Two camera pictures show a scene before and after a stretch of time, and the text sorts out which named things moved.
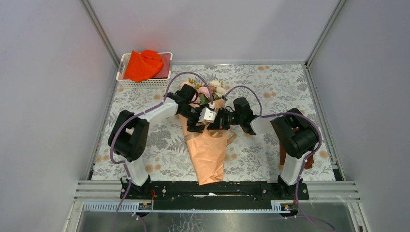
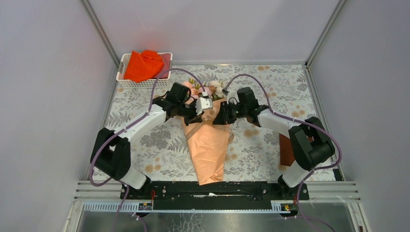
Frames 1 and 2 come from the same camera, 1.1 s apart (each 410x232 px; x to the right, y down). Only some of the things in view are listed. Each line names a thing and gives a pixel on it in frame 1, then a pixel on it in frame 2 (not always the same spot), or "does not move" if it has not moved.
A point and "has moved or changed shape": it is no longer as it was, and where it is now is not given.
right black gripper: x=218 y=123 to x=223 y=117
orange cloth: x=143 y=66 does not move
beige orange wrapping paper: x=208 y=149 does not move
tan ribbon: x=214 y=134 has moved or changed shape
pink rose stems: x=206 y=95 does not move
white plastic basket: x=152 y=83 does not move
